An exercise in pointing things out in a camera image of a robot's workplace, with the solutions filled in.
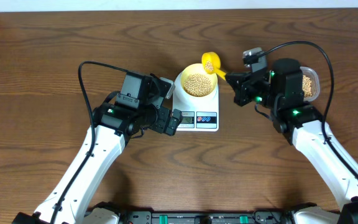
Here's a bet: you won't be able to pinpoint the clear plastic container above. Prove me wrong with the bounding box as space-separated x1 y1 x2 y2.
300 67 320 102

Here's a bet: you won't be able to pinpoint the soybeans in container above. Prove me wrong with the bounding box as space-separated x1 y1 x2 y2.
302 75 313 98

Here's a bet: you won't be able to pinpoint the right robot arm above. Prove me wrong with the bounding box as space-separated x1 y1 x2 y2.
225 58 358 223

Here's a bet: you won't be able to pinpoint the soybeans in scoop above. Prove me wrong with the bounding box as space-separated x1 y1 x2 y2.
204 61 214 73

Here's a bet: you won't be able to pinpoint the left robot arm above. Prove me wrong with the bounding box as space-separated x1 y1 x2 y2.
13 72 182 223

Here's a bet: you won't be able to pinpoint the yellow bowl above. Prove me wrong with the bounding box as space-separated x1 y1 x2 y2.
180 63 218 97

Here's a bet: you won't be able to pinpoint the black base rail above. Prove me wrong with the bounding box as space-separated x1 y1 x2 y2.
82 202 341 224

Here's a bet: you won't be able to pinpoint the soybeans in bowl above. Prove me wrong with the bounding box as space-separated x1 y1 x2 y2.
183 73 213 97

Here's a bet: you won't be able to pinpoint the white kitchen scale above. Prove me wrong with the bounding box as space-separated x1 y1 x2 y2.
173 72 219 132

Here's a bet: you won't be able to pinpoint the yellow measuring scoop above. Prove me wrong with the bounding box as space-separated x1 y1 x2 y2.
201 52 226 80

